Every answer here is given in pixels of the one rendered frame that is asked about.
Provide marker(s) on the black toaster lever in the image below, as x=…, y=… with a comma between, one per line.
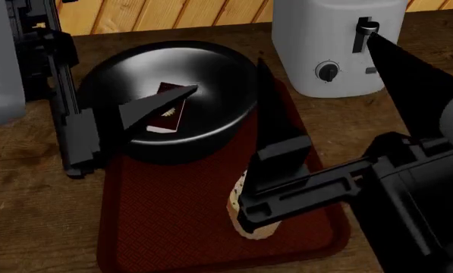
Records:
x=367, y=27

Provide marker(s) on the dark red textured tray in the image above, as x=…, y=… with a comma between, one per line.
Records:
x=173, y=216

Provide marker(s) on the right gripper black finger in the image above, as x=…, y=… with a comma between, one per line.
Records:
x=416, y=85
x=275, y=159

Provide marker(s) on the black toaster dial knob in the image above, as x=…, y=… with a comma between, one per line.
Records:
x=328, y=71

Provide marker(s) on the grey ribbed appliance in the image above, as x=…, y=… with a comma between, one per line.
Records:
x=2, y=85

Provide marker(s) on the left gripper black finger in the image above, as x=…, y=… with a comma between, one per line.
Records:
x=83, y=142

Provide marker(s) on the white toaster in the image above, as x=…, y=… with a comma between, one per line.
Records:
x=309, y=34

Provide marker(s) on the glossy black bowl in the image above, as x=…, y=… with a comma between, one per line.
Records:
x=207, y=119

